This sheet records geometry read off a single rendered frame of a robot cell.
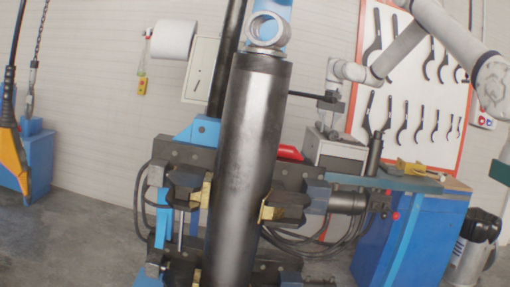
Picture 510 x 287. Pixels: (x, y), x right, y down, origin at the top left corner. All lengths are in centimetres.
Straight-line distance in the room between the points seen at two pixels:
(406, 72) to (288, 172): 228
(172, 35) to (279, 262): 135
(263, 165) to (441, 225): 180
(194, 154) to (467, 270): 259
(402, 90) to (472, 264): 185
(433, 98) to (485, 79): 295
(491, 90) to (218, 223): 112
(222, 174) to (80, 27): 272
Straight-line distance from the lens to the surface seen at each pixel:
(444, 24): 125
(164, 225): 185
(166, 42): 236
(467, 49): 115
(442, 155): 411
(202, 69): 235
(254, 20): 154
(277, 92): 147
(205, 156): 175
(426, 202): 279
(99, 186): 393
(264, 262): 191
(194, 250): 190
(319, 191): 167
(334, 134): 178
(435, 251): 304
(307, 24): 359
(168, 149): 176
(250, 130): 145
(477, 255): 345
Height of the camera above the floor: 142
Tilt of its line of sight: 9 degrees down
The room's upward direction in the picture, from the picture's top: 10 degrees clockwise
